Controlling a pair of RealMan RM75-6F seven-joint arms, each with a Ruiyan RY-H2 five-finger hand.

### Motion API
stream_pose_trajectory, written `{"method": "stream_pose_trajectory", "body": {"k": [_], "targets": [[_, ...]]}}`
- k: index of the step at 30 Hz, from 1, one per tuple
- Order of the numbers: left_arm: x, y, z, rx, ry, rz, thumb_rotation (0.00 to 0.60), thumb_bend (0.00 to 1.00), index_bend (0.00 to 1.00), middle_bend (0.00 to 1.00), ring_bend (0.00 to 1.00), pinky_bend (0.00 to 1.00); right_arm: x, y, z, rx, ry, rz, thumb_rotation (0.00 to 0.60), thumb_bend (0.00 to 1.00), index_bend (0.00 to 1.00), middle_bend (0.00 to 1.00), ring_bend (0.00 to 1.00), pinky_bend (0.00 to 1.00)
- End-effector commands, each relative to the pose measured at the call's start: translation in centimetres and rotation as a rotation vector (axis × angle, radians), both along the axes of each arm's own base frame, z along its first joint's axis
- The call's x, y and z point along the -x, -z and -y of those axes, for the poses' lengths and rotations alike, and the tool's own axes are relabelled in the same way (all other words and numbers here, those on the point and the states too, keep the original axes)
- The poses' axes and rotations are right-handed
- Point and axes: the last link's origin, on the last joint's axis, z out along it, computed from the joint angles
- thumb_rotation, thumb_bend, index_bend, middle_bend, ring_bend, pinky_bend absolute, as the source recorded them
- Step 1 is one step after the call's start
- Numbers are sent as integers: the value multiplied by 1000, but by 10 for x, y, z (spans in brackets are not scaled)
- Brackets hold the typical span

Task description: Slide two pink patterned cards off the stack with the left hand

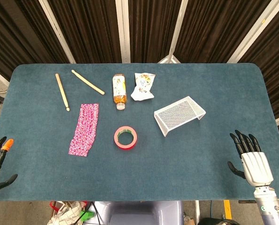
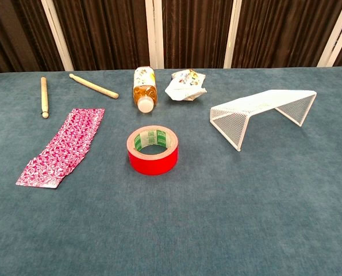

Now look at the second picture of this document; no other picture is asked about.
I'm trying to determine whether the red tape roll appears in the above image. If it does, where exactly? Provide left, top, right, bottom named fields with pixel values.
left=126, top=124, right=179, bottom=176

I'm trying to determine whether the plastic tea bottle white cap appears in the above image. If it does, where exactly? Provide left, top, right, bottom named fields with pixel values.
left=132, top=66, right=159, bottom=114

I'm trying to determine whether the crumpled white printed wrapper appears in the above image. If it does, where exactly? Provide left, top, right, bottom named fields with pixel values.
left=164, top=68, right=208, bottom=102

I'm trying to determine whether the blue velvet tablecloth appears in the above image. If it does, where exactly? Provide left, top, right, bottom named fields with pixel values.
left=0, top=65, right=342, bottom=276

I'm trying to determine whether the wooden drumstick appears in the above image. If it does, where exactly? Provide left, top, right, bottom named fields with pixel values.
left=68, top=73, right=120, bottom=100
left=40, top=76, right=50, bottom=119

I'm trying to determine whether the pink patterned packet stack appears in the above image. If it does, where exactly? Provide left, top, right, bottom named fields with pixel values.
left=26, top=108, right=106, bottom=176

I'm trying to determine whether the dark brown curtain panel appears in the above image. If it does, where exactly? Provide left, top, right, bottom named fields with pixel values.
left=162, top=0, right=235, bottom=70
left=230, top=0, right=342, bottom=69
left=0, top=0, right=66, bottom=75
left=52, top=0, right=151, bottom=72

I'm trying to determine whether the white wire mesh shelf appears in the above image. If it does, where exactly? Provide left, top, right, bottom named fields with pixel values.
left=209, top=89, right=318, bottom=152

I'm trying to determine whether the white partition frame post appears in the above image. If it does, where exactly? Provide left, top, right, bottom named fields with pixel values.
left=222, top=0, right=243, bottom=69
left=316, top=0, right=342, bottom=68
left=145, top=0, right=165, bottom=70
left=40, top=0, right=75, bottom=72

